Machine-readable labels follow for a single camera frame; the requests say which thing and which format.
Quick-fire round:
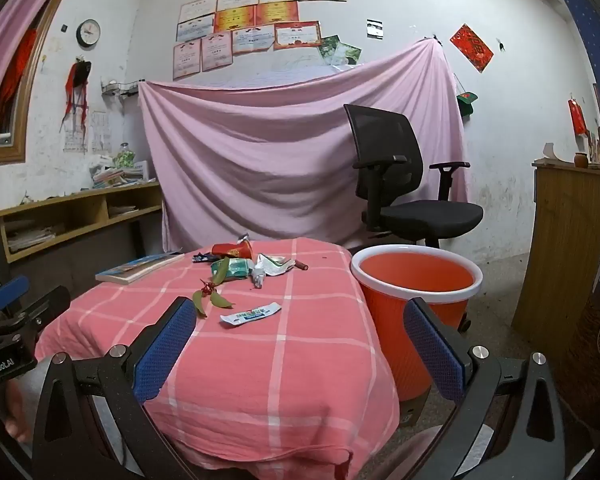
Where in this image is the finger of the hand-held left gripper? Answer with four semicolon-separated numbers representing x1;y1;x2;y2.
0;286;72;346
0;275;31;312

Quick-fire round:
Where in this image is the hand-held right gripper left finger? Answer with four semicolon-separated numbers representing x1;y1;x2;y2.
32;296;201;480

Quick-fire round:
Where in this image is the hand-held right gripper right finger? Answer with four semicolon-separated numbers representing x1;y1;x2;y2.
402;296;568;480

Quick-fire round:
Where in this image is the green leaf twig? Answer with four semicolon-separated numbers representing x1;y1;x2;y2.
192;259;235;317

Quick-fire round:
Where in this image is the orange bucket with white rim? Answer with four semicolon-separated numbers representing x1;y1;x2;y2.
350;245;483;403

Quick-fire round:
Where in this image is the white sachet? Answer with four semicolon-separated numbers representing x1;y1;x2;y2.
220;301;282;328

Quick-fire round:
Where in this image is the green packet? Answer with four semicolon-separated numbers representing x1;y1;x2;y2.
211;258;253;281

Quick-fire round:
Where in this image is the red cup with peel lid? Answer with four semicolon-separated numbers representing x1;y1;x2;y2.
211;232;255;262

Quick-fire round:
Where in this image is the person's left hand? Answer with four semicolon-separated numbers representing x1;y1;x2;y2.
2;381;33;444

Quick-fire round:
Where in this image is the pile of papers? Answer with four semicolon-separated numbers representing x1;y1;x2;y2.
4;224;66;254

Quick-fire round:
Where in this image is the blue cover book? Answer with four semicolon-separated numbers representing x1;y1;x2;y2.
96;253;185;286

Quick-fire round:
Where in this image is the wooden shelf desk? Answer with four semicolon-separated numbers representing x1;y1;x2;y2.
0;180;163;302

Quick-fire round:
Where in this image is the pink checked tablecloth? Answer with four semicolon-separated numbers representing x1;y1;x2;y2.
34;237;401;467

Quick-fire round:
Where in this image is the stack of books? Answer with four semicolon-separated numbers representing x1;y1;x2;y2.
90;155;157;189

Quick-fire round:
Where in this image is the wooden cabinet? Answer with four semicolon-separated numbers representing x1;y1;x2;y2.
511;157;600;357

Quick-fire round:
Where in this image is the glass jar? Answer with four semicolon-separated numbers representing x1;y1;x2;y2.
114;142;137;169

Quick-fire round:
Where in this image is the pink hanging sheet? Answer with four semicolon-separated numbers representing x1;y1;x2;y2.
138;37;472;254

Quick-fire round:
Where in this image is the black office chair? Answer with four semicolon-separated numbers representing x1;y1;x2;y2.
344;104;485;333

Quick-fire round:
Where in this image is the green hanging hat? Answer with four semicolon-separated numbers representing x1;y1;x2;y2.
455;91;480;117

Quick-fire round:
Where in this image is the red hanging ornament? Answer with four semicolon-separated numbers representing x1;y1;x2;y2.
568;98;589;136

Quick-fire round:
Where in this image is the pink curtain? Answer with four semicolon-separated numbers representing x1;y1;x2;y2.
0;0;83;111

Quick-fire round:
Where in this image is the blue dotted cloth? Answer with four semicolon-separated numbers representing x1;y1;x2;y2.
539;0;600;128

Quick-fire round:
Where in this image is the wooden window frame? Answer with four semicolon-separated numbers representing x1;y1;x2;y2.
0;0;79;165

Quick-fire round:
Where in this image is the paper wall calendar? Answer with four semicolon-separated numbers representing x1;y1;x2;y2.
63;110;112;155

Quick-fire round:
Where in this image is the red tassel wall decoration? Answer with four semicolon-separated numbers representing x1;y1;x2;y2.
61;59;93;127

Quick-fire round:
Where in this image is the metal wall shelf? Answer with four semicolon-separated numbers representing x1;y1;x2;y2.
100;78;148;99

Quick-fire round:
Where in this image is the round wall clock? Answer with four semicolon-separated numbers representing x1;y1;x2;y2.
76;19;102;47

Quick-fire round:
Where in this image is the red paper wall poster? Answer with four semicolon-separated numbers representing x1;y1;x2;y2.
449;23;495;74

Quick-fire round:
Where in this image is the group of wall certificates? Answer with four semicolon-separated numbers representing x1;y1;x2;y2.
172;0;349;81

